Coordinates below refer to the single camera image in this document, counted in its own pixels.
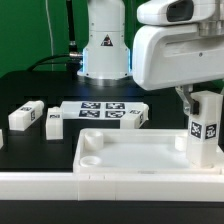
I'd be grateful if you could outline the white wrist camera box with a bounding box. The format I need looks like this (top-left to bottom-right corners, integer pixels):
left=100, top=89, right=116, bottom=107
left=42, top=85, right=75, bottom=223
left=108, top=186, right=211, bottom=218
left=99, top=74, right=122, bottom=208
left=137, top=0, right=217, bottom=26

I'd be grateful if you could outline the white part at left edge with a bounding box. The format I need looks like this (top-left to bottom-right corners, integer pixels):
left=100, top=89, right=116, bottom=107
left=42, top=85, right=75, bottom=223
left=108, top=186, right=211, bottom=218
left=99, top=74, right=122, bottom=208
left=0, top=129, right=4, bottom=149

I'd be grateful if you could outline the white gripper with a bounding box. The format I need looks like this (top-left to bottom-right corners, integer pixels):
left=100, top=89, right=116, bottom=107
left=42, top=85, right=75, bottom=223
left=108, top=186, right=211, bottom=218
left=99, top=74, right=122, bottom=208
left=132, top=24, right=224, bottom=116

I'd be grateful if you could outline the black cable at base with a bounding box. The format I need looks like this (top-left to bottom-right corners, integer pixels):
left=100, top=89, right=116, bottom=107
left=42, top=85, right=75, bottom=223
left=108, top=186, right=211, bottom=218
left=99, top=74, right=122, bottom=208
left=26, top=49, right=84, bottom=72

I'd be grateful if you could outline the white cable on green wall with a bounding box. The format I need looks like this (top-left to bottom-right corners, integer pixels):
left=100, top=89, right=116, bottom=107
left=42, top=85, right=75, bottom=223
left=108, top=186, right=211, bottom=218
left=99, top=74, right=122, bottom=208
left=45, top=0, right=55, bottom=72

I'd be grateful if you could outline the white desk tabletop tray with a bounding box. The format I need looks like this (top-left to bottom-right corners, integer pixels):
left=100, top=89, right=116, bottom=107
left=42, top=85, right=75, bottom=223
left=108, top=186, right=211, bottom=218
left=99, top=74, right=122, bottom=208
left=73, top=128, right=224, bottom=175

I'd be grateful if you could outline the white L-shaped obstacle wall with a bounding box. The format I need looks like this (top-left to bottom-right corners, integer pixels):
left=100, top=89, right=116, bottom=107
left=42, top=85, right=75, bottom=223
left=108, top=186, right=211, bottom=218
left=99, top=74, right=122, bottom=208
left=0, top=173, right=224, bottom=202

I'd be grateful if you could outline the white marker base plate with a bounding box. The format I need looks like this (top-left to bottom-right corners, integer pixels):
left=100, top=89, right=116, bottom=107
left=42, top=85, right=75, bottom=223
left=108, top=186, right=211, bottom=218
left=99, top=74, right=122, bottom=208
left=60, top=101, right=143, bottom=120

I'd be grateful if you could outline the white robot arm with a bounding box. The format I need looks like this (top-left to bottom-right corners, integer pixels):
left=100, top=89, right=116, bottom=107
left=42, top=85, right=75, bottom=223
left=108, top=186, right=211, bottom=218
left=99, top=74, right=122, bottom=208
left=78, top=0, right=224, bottom=115

